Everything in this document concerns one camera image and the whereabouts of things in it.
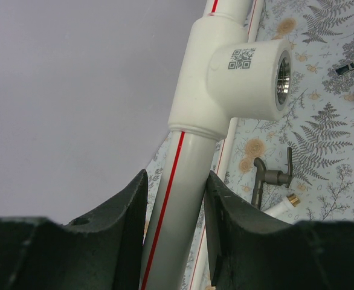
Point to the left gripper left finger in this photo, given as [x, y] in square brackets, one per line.
[100, 249]

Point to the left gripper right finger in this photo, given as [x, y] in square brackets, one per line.
[248, 249]

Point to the white pipe frame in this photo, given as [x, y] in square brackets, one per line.
[223, 76]

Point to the white plastic faucet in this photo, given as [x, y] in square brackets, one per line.
[288, 203]

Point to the dark short faucet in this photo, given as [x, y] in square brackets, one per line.
[271, 177]

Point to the floral table mat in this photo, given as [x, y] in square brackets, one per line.
[319, 121]

